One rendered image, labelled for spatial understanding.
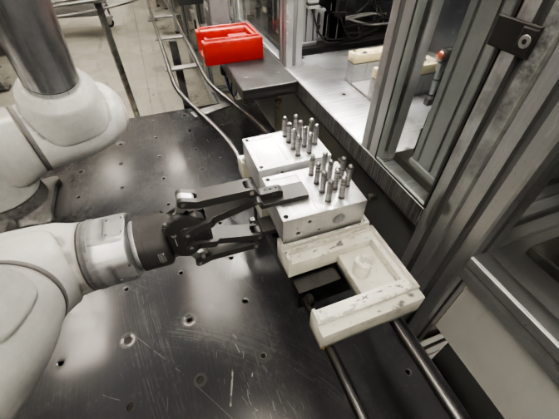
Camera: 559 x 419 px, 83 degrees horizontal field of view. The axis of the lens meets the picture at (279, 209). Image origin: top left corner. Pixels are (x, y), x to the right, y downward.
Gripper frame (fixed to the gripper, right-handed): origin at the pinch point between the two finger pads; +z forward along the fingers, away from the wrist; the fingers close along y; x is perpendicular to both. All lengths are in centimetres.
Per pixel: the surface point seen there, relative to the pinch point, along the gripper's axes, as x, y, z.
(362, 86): 30.3, 1.2, 29.9
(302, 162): 6.7, 2.1, 5.5
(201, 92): 240, -90, 11
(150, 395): -11.1, -22.4, -25.7
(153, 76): 288, -90, -27
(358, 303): -16.0, -2.4, 3.9
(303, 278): -8.1, -7.0, 0.2
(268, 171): 6.6, 1.9, -0.3
